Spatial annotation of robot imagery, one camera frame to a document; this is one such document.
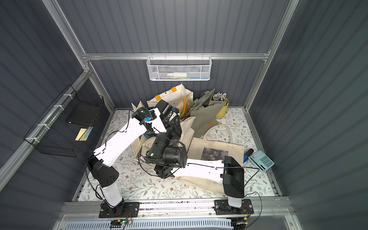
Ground cream tote bag front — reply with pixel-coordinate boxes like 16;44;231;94
131;117;195;160

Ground black wire wall basket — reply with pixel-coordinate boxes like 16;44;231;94
24;88;104;158

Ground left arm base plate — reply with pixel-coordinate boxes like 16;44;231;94
99;201;140;219

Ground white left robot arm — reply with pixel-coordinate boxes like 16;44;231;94
87;100;187;208

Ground cream tote yellow handles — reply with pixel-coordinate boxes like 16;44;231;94
147;84;194;119

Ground white wire wall basket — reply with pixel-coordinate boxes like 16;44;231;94
146;56;212;81

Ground yellow pencil cup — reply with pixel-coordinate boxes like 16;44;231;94
216;98;229;119

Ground olive green canvas bag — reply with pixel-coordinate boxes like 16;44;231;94
183;89;226;138

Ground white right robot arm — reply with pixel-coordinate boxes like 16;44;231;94
142;133;244;208

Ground teal calculator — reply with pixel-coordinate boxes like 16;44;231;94
248;149;275;173

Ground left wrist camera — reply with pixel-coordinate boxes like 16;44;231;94
140;108;167;134

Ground yellow sticky notepad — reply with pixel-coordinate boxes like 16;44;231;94
75;128;88;141

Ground cream tote with purple print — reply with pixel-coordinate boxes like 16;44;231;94
174;125;244;195

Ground black notebook in basket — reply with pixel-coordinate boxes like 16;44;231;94
66;103;100;126

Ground white tube in basket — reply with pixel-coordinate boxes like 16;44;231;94
167;72;187;79

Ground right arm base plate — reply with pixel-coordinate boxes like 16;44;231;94
214;199;254;216

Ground bundle of pencils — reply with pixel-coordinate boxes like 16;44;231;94
212;92;227;101

